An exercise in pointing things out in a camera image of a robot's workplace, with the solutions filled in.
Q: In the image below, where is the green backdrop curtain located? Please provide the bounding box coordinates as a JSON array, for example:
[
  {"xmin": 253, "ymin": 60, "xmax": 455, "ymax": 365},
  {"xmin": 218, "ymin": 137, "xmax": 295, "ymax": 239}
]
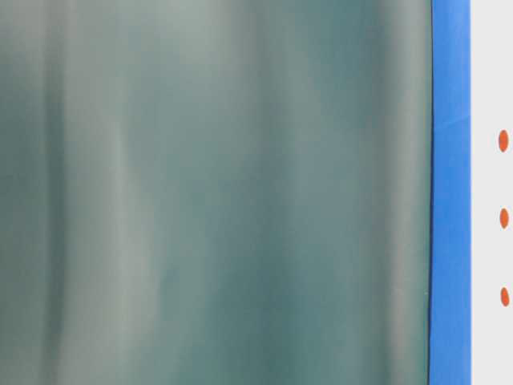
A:
[{"xmin": 1, "ymin": 1, "xmax": 431, "ymax": 384}]

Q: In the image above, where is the blue mat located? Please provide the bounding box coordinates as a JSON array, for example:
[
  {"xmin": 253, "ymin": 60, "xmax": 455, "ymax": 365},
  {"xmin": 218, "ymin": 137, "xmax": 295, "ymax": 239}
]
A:
[{"xmin": 428, "ymin": 1, "xmax": 471, "ymax": 384}]

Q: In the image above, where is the white paper sheet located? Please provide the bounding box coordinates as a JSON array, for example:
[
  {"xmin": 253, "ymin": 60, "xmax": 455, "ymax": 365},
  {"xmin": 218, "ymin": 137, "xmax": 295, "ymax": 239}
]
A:
[{"xmin": 471, "ymin": 1, "xmax": 512, "ymax": 384}]

